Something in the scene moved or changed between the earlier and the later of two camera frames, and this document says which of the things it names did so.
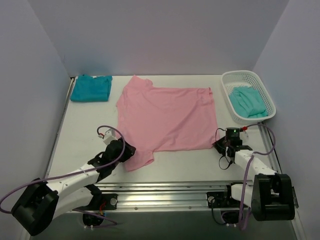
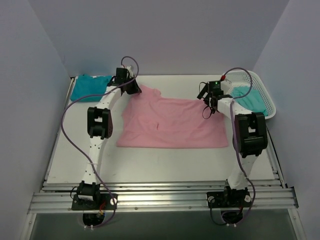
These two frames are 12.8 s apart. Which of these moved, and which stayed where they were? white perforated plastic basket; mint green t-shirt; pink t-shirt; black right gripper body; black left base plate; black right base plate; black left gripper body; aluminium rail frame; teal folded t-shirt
Moved: black right gripper body; pink t-shirt; black left gripper body
Stayed: teal folded t-shirt; white perforated plastic basket; black left base plate; black right base plate; mint green t-shirt; aluminium rail frame
